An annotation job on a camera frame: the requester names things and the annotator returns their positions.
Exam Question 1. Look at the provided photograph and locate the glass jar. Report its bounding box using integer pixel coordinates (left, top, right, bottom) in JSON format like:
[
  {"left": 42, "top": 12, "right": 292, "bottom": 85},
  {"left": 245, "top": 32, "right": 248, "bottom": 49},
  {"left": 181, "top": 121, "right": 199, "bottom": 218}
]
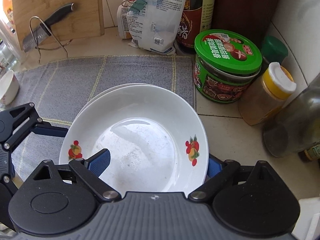
[{"left": 0, "top": 41, "right": 19, "bottom": 70}]

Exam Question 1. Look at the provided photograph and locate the small white packet with clip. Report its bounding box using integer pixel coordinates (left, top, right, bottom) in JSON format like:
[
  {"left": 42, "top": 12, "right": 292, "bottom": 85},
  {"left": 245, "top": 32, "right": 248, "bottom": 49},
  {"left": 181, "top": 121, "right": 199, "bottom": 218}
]
[{"left": 117, "top": 0, "right": 132, "bottom": 40}]

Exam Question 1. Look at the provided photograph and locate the dark vinegar bottle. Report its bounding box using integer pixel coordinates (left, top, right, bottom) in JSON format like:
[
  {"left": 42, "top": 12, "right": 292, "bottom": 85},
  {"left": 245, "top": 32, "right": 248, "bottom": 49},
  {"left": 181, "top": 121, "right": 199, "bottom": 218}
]
[{"left": 176, "top": 0, "right": 215, "bottom": 54}]

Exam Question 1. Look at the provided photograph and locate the white plastic food bag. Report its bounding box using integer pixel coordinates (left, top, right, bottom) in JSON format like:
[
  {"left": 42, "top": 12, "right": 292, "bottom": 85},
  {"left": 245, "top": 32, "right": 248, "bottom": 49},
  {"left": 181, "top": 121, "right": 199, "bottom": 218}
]
[{"left": 126, "top": 0, "right": 185, "bottom": 55}]

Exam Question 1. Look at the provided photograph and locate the grey checked cloth mat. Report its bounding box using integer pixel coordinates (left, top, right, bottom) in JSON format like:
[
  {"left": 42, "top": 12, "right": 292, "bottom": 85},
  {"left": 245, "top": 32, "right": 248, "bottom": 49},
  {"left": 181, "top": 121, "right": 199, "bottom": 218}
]
[{"left": 10, "top": 55, "right": 196, "bottom": 181}]

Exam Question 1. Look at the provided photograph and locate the yellow cap spice bottle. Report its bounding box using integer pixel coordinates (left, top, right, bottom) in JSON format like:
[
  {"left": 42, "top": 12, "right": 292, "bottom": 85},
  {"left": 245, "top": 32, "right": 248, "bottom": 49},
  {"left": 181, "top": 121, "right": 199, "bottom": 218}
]
[{"left": 238, "top": 62, "right": 297, "bottom": 126}]

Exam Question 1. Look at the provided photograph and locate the white plate with pepper stain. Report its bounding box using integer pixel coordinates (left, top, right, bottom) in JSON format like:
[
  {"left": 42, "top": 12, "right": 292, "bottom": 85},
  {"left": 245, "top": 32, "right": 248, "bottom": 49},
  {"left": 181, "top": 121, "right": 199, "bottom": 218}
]
[{"left": 75, "top": 83, "right": 146, "bottom": 120}]

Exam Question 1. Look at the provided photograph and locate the green cap bottle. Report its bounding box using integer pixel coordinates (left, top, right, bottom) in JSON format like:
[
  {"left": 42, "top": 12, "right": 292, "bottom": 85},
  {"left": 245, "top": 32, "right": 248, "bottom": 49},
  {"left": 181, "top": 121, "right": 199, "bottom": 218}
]
[{"left": 260, "top": 36, "right": 289, "bottom": 74}]

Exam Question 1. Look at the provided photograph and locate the bamboo cutting board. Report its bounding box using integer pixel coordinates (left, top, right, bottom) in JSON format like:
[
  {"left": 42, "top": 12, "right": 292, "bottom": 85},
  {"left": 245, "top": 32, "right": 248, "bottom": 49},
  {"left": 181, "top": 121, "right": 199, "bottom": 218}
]
[{"left": 12, "top": 0, "right": 104, "bottom": 44}]

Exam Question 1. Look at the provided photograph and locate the small white floral bowl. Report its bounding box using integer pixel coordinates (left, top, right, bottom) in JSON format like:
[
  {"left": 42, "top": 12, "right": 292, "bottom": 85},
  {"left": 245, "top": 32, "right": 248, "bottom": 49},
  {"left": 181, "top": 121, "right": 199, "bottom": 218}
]
[{"left": 0, "top": 70, "right": 20, "bottom": 106}]

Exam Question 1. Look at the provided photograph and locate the green lid sauce tub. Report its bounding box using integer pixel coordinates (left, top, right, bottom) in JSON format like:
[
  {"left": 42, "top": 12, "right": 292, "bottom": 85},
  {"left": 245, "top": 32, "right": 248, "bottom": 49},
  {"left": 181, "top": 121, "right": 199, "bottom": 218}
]
[{"left": 193, "top": 29, "right": 263, "bottom": 103}]

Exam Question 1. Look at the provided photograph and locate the white plate with fruit print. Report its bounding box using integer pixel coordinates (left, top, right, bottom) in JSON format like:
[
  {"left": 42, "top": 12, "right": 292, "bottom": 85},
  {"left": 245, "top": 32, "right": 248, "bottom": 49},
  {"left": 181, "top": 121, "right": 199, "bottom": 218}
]
[{"left": 59, "top": 85, "right": 209, "bottom": 194}]

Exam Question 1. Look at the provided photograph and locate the dark glass oil bottle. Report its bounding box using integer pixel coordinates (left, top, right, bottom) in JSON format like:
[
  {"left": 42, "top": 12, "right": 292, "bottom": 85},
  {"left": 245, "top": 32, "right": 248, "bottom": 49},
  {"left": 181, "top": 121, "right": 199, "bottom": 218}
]
[{"left": 263, "top": 76, "right": 319, "bottom": 158}]

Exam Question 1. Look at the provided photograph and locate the metal wire rack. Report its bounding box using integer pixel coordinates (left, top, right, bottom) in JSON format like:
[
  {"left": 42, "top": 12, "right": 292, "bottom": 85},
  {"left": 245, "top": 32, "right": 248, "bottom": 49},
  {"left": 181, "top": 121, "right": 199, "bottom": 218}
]
[{"left": 29, "top": 16, "right": 72, "bottom": 64}]

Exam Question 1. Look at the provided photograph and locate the black handled kitchen knife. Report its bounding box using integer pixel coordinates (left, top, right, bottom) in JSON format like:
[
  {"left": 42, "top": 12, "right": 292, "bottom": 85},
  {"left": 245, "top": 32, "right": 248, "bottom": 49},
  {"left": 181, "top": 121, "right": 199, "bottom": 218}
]
[{"left": 22, "top": 3, "right": 75, "bottom": 53}]

